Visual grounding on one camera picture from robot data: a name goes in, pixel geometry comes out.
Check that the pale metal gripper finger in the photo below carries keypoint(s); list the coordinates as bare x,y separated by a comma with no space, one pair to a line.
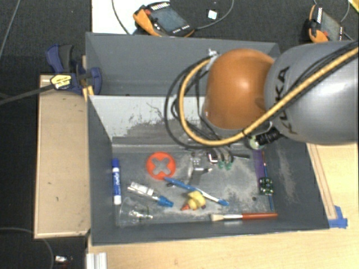
195,161
202,170

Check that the blue and white toothbrush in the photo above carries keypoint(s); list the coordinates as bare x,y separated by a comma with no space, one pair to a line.
182,185

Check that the yellow rubber duck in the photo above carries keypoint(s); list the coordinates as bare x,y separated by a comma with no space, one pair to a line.
195,200

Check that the orange disc with cross hole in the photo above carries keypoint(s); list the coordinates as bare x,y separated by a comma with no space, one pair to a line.
152,172

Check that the purple flat strip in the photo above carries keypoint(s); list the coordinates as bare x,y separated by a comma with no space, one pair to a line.
258,164

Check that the clear tube with blue tip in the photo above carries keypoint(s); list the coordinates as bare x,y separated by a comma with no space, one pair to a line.
146,190

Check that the small green circuit board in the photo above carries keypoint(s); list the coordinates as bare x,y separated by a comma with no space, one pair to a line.
266,186

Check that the thin blue pencil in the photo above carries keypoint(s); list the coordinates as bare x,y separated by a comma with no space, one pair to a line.
271,202

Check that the blue and white marker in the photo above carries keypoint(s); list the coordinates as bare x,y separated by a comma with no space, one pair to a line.
116,178

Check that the clear plastic cup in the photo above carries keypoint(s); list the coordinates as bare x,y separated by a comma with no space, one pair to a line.
131,214

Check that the grey metal bin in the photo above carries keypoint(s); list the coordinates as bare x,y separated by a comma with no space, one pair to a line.
146,66

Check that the pale wood board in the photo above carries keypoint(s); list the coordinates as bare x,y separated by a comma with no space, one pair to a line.
63,164

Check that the black cylinder on white bracket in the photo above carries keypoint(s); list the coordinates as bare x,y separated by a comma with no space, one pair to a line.
267,137

